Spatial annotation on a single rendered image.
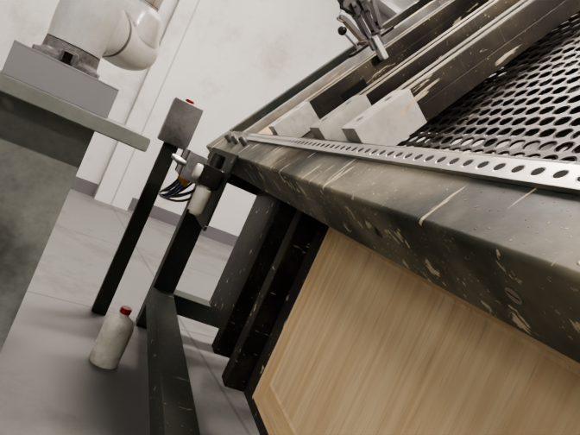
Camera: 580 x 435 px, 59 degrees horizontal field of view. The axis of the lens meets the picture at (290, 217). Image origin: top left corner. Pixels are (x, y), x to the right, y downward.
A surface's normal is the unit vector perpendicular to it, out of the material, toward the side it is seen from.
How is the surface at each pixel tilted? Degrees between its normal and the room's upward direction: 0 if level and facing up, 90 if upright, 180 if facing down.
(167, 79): 90
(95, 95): 90
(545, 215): 59
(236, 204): 90
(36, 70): 90
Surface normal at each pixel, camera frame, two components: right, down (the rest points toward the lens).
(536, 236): -0.53, -0.79
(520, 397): -0.87, -0.37
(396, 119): 0.28, 0.18
